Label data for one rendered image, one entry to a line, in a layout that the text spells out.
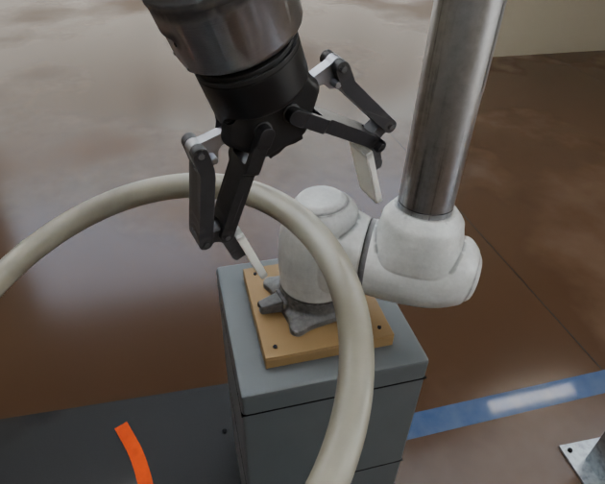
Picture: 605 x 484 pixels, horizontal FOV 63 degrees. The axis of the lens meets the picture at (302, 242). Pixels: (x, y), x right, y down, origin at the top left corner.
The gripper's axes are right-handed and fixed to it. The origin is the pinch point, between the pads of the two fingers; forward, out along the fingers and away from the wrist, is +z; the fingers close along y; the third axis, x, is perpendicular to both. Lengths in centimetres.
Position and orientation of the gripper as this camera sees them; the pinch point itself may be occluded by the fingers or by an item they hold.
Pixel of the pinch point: (313, 224)
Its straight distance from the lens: 48.8
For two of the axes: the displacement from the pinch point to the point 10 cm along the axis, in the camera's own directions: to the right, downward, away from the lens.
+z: 2.5, 5.7, 7.8
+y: -8.3, 5.4, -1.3
